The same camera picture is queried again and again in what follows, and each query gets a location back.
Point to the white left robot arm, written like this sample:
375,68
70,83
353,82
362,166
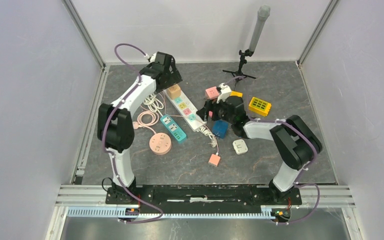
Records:
115,126

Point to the pink cube socket adapter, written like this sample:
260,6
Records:
212,93

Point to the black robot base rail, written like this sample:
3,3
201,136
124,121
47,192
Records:
201,198

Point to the teal power strip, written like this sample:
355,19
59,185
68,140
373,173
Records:
173,128

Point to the grey microphone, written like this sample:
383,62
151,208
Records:
262,15

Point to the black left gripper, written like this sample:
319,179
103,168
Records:
174,78

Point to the white long power strip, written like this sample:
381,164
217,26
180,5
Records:
188,111

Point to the tan cube socket adapter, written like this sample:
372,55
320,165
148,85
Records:
174,92

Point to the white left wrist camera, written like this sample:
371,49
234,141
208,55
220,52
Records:
150,57

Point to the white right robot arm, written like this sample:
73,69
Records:
297,145

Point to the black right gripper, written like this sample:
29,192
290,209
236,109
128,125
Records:
211,105

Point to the black mini tripod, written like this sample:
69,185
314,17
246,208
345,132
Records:
238,75

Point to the yellow toy brick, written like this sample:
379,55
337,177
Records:
259,106

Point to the dark blue cube socket adapter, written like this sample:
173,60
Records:
220,128

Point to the light pink charger plug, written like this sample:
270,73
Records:
214,160

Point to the yellow cube socket adapter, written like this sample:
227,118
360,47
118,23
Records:
237,94

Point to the white square plug adapter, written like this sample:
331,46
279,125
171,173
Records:
240,146

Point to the round pink socket hub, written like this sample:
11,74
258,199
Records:
160,143

